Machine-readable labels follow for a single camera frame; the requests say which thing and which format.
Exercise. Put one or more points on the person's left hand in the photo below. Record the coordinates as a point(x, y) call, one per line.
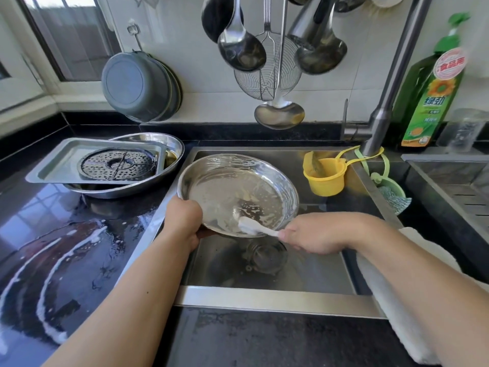
point(183, 224)

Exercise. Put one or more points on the person's right hand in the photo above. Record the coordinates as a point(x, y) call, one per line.
point(325, 233)

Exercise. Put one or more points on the round steel pan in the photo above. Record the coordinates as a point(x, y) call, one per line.
point(237, 187)

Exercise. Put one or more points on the white cleaning brush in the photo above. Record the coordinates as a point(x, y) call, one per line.
point(252, 225)

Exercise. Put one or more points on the black round steamer rack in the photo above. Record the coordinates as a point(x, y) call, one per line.
point(117, 165)

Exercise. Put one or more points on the person's right forearm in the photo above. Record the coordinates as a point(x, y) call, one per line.
point(435, 286)

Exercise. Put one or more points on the person's left forearm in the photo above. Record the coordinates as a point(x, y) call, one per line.
point(126, 313)

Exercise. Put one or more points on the stainless steel sink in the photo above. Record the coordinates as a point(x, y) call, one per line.
point(305, 271)

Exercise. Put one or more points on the yellow hanging sink cup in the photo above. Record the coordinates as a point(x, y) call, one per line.
point(325, 179)

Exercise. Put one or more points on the round steel basin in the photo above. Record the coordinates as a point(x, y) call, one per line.
point(174, 147)

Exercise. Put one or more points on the green hanging sponge holder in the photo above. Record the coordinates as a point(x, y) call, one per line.
point(393, 196)

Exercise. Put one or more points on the white dish rag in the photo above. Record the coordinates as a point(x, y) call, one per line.
point(390, 302)

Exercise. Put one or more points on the dark green hanging basin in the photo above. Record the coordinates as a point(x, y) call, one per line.
point(177, 89)

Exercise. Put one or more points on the grey hanging basin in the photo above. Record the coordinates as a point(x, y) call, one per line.
point(136, 88)

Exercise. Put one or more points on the rectangular steel tray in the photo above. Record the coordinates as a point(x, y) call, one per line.
point(50, 164)

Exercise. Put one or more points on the green dish soap bottle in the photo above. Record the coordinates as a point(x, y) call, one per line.
point(428, 103)

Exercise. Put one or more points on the clear plastic cup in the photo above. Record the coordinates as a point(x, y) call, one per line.
point(464, 132)

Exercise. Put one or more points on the steel soup ladle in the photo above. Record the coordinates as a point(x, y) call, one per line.
point(242, 51)

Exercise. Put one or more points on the steel gooseneck faucet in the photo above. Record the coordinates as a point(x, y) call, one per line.
point(401, 65)

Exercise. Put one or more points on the hanging steel ladles and skimmer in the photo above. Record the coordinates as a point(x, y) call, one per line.
point(214, 17)

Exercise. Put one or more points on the white dish brush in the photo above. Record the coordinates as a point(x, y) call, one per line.
point(388, 0)

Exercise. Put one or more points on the steel wall hook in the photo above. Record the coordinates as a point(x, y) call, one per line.
point(134, 34)

